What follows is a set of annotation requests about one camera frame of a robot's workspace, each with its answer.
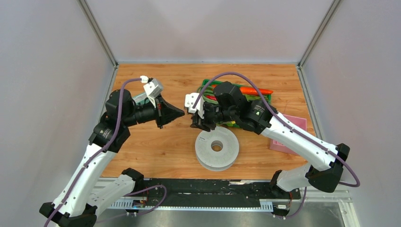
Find green plastic tray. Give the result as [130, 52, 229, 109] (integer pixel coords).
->
[197, 79, 274, 128]

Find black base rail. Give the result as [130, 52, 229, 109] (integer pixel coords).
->
[106, 178, 306, 216]

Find teal small box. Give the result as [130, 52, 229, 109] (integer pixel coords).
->
[132, 93, 147, 105]

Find pink plastic box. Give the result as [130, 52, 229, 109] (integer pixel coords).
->
[269, 114, 307, 156]

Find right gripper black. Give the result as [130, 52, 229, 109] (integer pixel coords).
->
[191, 100, 237, 131]

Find grey filament spool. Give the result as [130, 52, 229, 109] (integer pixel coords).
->
[195, 127, 240, 172]

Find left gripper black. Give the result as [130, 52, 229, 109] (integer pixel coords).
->
[122, 93, 184, 129]

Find green long beans bundle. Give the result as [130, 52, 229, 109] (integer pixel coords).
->
[202, 86, 218, 104]

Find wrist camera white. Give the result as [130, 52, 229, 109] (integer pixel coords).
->
[184, 93, 204, 119]
[140, 75, 164, 108]

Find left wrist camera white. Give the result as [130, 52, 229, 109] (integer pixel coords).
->
[140, 75, 164, 108]

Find orange carrot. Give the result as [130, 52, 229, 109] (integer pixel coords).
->
[239, 87, 274, 96]

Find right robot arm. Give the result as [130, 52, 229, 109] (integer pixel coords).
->
[184, 81, 350, 198]

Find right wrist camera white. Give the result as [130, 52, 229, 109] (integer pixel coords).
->
[184, 93, 204, 119]

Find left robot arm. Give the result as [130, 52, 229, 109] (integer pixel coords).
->
[39, 89, 184, 227]

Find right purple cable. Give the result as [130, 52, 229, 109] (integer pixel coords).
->
[192, 72, 361, 189]

